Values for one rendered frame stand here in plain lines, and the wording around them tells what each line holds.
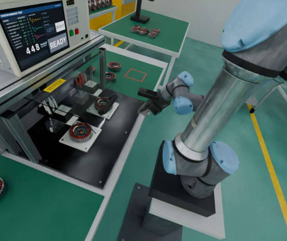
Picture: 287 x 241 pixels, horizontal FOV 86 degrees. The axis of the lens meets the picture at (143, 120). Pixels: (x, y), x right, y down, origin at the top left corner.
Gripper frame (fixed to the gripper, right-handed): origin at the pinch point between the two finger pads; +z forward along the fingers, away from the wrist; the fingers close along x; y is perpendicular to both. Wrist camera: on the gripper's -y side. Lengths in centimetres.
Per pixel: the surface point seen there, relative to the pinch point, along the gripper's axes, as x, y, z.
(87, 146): -29.1, -10.5, 13.1
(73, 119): -24.1, -23.7, 9.4
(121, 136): -16.3, 0.9, 8.0
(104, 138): -20.9, -5.8, 11.8
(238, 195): 20, 143, 15
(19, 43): -28, -49, -14
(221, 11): 508, 74, -45
